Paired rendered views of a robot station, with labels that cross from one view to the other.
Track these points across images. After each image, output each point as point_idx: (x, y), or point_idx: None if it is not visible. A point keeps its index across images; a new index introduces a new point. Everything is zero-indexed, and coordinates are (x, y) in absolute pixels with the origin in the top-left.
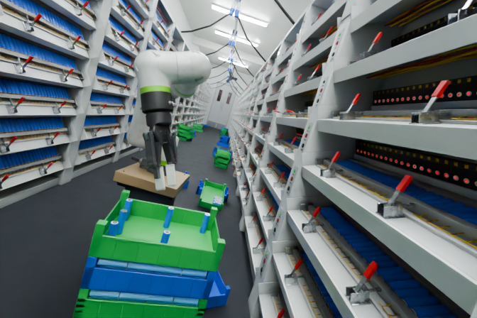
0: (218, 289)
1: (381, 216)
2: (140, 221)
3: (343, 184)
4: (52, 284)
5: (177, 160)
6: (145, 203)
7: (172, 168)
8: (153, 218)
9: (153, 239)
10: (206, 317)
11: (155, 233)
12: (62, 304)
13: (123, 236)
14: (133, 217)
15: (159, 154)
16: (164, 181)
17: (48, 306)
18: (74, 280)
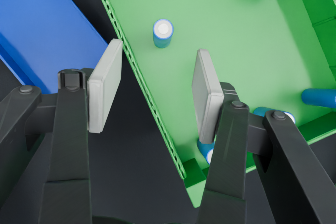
0: None
1: None
2: (186, 106)
3: None
4: (146, 218)
5: (32, 90)
6: (165, 126)
7: (108, 76)
8: (150, 88)
9: (232, 34)
10: None
11: (207, 46)
12: (163, 180)
13: (263, 98)
14: (181, 133)
15: (240, 145)
16: (206, 61)
17: (173, 191)
18: (125, 203)
